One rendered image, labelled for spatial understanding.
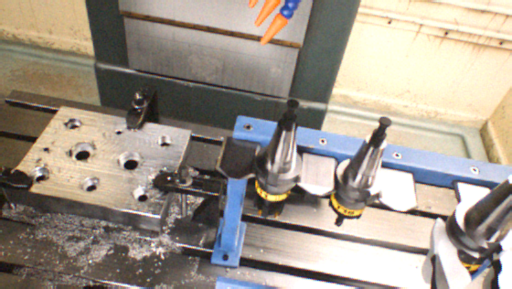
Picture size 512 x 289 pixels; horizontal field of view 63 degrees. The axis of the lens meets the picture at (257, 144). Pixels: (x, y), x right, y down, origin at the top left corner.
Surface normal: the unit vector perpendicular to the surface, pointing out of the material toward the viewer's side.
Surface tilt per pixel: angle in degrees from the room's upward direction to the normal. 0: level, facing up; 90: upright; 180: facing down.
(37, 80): 0
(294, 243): 0
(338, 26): 90
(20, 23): 90
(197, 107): 90
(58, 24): 90
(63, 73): 0
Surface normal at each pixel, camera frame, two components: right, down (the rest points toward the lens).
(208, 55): -0.17, 0.69
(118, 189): 0.12, -0.69
